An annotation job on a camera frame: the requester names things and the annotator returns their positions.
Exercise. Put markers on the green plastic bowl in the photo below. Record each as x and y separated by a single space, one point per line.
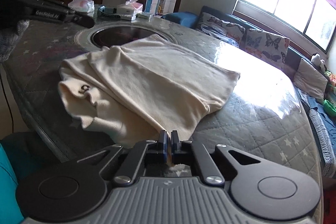
329 108

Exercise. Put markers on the white tissue box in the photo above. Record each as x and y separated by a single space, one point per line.
129 10

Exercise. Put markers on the round black induction cooktop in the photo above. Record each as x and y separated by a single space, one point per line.
122 34

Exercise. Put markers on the cream beige sweatshirt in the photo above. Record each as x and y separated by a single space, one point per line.
134 91

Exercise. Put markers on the soft pack pink tissues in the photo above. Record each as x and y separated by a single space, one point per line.
84 6

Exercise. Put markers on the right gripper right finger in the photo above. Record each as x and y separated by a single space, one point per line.
195 155

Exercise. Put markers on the blue corner sofa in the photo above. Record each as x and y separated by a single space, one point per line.
321 124

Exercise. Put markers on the blue white toy cabinet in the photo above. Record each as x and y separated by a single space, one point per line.
152 6

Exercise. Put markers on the grey knitted sleeve forearm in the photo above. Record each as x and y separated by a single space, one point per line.
11 34

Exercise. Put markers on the butterfly pillow upright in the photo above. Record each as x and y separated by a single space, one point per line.
268 47

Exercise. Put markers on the panda plush toy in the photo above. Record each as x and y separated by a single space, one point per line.
318 62

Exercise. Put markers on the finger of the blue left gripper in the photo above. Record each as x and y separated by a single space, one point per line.
80 19

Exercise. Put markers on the grey quilted star tablecloth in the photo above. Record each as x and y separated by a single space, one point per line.
263 115

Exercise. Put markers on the plain grey cushion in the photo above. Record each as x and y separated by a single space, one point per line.
310 80

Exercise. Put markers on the butterfly pillow lying left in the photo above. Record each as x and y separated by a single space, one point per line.
231 33

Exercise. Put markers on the green card stack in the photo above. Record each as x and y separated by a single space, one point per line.
144 15

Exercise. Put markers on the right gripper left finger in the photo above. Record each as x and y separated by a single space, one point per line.
138 159

